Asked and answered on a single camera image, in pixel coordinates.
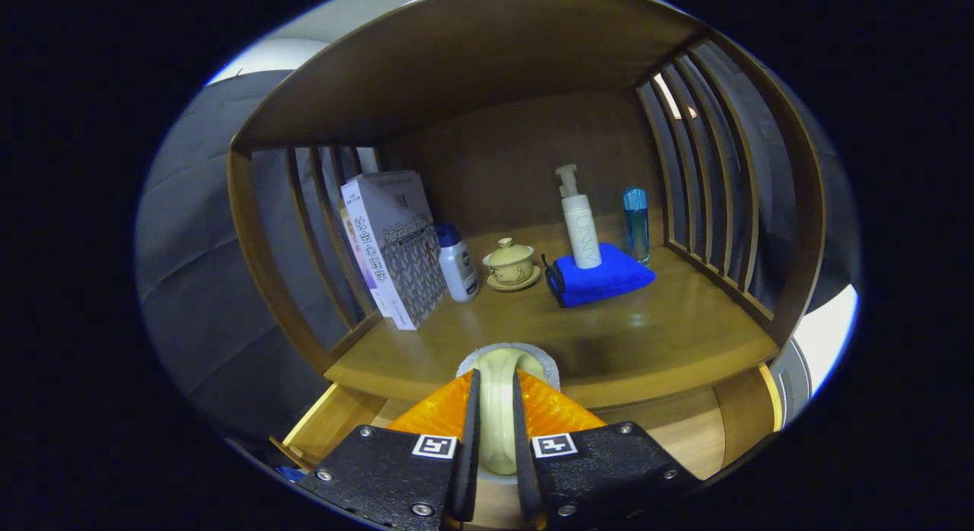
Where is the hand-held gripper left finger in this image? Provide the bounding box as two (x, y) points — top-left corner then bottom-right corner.
(297, 370), (482, 531)

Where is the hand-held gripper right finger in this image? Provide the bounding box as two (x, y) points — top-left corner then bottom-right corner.
(511, 370), (705, 531)

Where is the wooden drawer with black knob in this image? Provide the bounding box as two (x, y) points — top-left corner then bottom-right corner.
(270, 364), (785, 531)

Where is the green handled sponge brush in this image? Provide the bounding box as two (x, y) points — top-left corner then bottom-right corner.
(455, 342), (562, 486)

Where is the wooden countertop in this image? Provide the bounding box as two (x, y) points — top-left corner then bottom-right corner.
(323, 211), (781, 410)

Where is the white drawer unit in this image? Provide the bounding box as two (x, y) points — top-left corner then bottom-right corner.
(772, 284), (861, 429)

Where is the brown wooden cabinet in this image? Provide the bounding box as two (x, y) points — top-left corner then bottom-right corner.
(227, 0), (826, 471)

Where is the folded blue cloth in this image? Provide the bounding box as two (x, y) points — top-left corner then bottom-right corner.
(542, 243), (657, 309)

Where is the white bottle with blue cap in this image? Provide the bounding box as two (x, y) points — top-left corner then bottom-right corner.
(436, 224), (481, 303)

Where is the thick white book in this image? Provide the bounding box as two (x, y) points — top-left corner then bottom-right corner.
(340, 170), (450, 332)

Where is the yellow lidded teacup with saucer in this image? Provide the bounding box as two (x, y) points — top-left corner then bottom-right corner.
(482, 237), (542, 292)

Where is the white pump bottle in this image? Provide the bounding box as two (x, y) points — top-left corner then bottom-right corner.
(555, 164), (603, 270)

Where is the thin purple book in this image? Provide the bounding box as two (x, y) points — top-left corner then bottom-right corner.
(339, 204), (381, 315)

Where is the clear blue bottle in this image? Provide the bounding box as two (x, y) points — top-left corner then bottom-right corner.
(623, 188), (651, 266)

